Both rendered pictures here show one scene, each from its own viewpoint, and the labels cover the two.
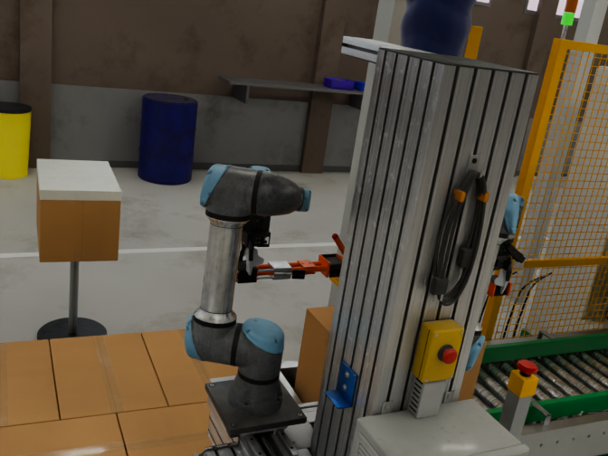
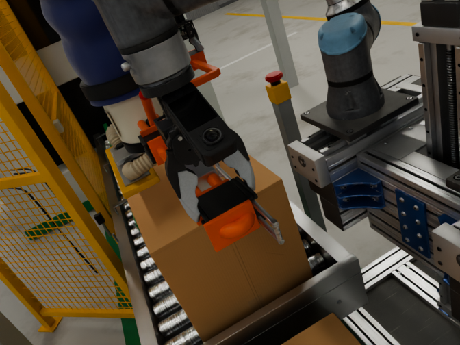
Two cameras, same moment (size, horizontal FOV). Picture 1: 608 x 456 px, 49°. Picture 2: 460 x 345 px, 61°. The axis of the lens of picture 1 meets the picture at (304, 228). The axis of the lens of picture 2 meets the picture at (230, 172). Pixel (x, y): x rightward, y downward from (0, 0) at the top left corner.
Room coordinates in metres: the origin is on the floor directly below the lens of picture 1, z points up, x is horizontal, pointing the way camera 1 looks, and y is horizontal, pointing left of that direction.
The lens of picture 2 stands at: (1.96, 0.64, 1.53)
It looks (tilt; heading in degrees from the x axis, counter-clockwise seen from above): 30 degrees down; 285
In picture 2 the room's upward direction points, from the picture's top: 22 degrees counter-clockwise
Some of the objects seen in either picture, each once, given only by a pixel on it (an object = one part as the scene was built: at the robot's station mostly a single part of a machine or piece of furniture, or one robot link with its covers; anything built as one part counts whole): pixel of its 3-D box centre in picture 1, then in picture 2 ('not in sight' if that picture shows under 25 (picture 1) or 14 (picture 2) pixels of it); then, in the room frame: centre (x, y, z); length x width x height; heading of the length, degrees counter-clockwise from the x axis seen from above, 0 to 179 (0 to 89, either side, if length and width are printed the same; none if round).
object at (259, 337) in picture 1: (259, 346); not in sight; (1.59, 0.07, 1.20); 0.13 x 0.12 x 0.14; 87
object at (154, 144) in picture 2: (332, 265); (165, 139); (2.27, -0.12, 1.20); 0.10 x 0.08 x 0.06; 28
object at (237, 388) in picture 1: (257, 384); not in sight; (1.59, 0.06, 1.09); 0.15 x 0.15 x 0.10
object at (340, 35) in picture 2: not in sight; (345, 46); (1.82, -0.38, 1.20); 0.13 x 0.12 x 0.14; 66
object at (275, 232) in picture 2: (262, 275); (237, 182); (2.09, 0.11, 1.20); 0.31 x 0.03 x 0.05; 118
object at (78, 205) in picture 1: (76, 208); not in sight; (3.52, 1.29, 0.82); 0.60 x 0.40 x 0.40; 25
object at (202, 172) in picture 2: (279, 270); (197, 179); (2.17, 0.06, 1.20); 0.07 x 0.07 x 0.04; 28
